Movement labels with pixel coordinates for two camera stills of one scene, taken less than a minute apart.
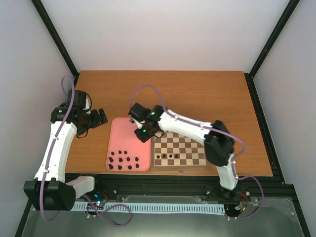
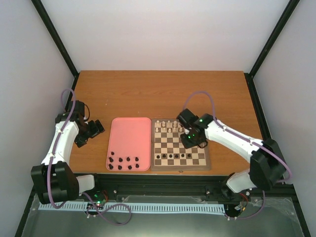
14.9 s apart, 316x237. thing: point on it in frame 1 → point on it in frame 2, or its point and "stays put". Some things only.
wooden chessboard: (178, 151) stays put
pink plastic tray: (125, 151) stays put
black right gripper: (143, 138) → (187, 144)
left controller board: (99, 199) stays put
